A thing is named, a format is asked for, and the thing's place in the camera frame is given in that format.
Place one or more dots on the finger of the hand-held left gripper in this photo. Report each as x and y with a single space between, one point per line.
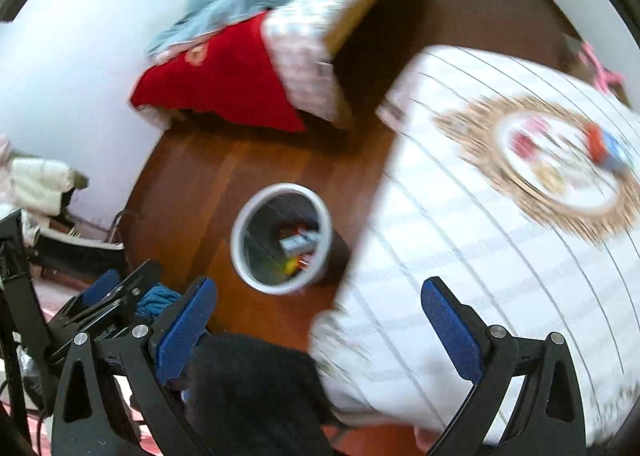
102 284
135 281

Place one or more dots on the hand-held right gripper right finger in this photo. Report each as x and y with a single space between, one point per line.
450 331

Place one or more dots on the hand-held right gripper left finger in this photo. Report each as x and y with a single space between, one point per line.
187 331

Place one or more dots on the white round waste bin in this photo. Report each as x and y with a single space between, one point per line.
240 246

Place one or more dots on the orange snack bag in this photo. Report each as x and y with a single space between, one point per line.
303 263

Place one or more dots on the white grey box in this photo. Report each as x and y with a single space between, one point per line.
296 242

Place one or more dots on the blue cloth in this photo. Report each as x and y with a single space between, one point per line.
157 298

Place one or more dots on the diamond-pattern white tablecloth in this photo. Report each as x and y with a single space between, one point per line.
475 261

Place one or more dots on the person's dark fleece clothing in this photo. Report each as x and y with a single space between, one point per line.
255 396

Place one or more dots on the white padded jacket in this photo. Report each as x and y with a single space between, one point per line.
40 180

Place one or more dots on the red blanket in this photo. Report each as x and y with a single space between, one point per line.
220 80

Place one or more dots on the red blue milk carton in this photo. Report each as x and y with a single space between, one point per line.
605 145

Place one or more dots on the grey checkered bedsheet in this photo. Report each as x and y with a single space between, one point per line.
305 45

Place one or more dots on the pink plastic toy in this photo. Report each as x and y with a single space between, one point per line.
600 70

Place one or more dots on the wooden bed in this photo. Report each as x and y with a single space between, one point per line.
350 20

